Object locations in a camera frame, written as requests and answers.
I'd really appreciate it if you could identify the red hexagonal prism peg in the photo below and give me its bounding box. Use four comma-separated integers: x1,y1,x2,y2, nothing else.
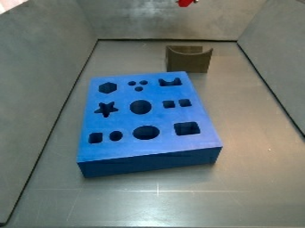
176,0,196,7

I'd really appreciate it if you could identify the blue foam shape-sorting block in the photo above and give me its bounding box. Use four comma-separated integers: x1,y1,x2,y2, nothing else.
76,72,223,177

